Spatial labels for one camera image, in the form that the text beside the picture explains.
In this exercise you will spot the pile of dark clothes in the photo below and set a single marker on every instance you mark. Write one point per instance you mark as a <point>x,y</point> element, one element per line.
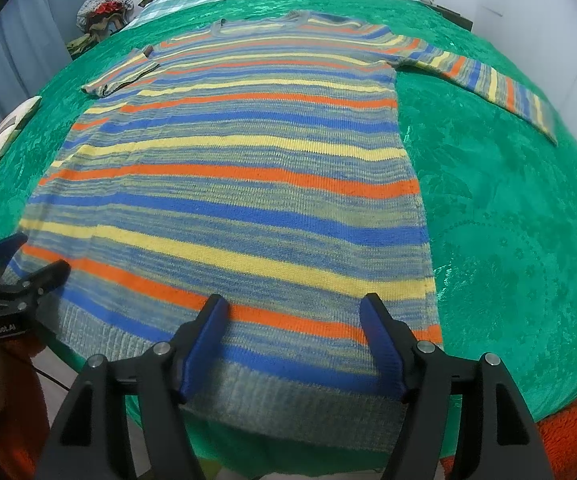
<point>88,37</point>

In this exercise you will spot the grey blue curtain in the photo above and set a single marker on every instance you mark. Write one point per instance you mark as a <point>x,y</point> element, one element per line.
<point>13,45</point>

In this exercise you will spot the green patterned blanket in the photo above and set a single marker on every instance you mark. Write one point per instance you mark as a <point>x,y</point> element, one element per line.
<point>493,210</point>

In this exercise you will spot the orange fleece blanket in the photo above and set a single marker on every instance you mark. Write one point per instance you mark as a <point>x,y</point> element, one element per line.
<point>568,435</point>

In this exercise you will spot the dark wooden furniture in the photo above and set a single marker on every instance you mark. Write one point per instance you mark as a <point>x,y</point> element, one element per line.
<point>453,15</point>

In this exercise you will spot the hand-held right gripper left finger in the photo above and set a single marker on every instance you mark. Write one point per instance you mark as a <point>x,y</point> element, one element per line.
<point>208,332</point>

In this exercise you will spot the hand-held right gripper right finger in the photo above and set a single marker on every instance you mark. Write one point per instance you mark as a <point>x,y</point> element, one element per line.
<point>381,345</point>

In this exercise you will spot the striped knit sweater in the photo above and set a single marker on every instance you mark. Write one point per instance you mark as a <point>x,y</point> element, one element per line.
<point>243,185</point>

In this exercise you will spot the black white patterned cushion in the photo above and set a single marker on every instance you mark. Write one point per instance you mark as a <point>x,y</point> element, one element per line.
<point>3,135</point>

